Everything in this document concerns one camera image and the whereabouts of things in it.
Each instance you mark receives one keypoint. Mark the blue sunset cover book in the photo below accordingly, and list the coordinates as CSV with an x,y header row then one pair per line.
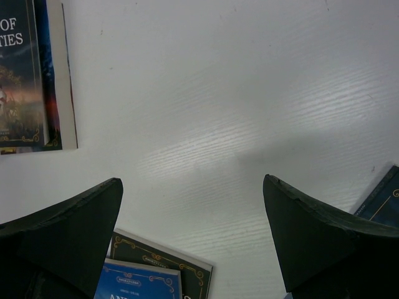
x,y
56,80

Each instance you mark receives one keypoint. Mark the A Tale of Two Cities book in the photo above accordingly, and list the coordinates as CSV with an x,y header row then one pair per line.
x,y
23,111

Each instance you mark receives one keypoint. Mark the Nineteen Eighty-Four blue book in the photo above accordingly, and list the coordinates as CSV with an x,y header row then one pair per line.
x,y
381,205

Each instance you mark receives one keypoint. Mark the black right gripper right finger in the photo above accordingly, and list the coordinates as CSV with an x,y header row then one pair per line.
x,y
325,252

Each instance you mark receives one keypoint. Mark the Three Days to See book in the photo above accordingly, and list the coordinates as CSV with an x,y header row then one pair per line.
x,y
195,273

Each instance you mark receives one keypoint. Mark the Animal Farm blue book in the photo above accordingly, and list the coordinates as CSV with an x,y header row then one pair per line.
x,y
122,280

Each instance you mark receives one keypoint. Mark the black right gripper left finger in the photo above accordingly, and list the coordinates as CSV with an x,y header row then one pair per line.
x,y
59,251

